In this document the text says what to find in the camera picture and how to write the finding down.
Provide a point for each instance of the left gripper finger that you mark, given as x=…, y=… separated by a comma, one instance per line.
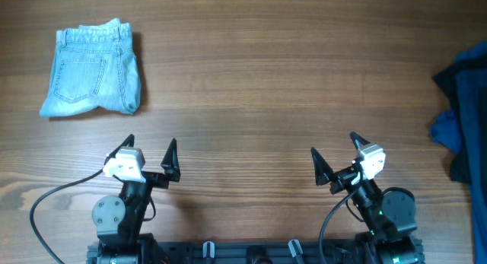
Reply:
x=170, y=162
x=128, y=142

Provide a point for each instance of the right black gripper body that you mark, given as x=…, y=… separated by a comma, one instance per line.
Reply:
x=344, y=179

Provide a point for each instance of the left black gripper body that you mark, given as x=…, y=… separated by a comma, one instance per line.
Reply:
x=155, y=179

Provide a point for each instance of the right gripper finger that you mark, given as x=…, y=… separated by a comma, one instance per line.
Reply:
x=358, y=141
x=323, y=171

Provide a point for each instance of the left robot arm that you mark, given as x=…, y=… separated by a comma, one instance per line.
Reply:
x=119, y=219

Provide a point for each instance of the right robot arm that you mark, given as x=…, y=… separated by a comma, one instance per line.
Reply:
x=389, y=214

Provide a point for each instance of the blue clothes pile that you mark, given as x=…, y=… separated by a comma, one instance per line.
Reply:
x=462, y=129

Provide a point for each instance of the folded light blue jeans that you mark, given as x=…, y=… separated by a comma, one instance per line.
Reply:
x=93, y=66

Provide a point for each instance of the black aluminium base frame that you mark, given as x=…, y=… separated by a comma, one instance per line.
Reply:
x=293, y=251

